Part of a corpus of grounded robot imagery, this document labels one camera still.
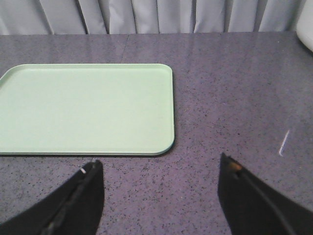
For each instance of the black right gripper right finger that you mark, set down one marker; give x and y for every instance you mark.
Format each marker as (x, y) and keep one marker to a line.
(251, 207)

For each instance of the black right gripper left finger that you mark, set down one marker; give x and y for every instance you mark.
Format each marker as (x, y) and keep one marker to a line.
(75, 208)

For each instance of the cream round plate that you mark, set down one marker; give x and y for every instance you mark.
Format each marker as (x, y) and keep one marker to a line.
(304, 27)

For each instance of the grey pleated curtain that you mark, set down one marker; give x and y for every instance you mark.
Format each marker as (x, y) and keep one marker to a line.
(42, 17)

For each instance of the light green plastic tray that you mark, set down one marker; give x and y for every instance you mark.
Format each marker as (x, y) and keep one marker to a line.
(87, 109)

